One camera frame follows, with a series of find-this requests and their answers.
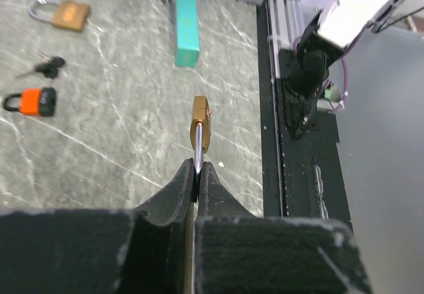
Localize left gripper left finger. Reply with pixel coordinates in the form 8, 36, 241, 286
1, 159, 194, 293

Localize large brass padlock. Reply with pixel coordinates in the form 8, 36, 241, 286
27, 0, 91, 32

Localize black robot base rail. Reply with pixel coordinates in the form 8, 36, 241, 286
256, 0, 351, 225

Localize teal rectangular box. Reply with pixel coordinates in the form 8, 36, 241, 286
174, 0, 200, 68

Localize small brass padlock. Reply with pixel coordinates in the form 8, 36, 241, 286
190, 95, 211, 177

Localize orange black padlock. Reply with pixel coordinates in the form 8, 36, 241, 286
3, 87, 57, 117

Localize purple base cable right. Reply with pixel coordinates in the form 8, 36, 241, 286
326, 57, 352, 113

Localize black keys of orange padlock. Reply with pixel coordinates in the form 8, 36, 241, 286
16, 52, 66, 79

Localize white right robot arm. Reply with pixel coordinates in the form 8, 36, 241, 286
286, 0, 403, 97

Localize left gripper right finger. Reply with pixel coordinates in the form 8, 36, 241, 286
195, 162, 371, 293

